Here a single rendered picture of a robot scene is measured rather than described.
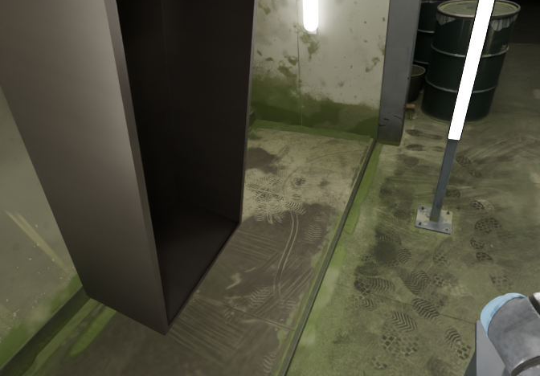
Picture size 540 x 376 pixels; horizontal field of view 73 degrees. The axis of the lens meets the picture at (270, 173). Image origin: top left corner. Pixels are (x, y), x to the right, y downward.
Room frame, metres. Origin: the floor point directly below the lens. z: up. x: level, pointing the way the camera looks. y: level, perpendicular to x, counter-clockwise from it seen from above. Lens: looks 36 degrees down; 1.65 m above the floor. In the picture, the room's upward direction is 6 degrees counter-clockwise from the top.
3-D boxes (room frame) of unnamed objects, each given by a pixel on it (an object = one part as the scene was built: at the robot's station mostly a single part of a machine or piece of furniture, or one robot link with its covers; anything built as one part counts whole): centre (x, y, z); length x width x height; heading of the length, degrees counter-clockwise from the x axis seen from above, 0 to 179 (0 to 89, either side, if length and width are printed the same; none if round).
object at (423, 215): (1.59, -0.97, 0.01); 0.20 x 0.20 x 0.01; 62
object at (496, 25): (2.92, -1.73, 0.44); 0.59 x 0.58 x 0.89; 167
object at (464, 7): (2.93, -1.74, 0.86); 0.54 x 0.54 x 0.01
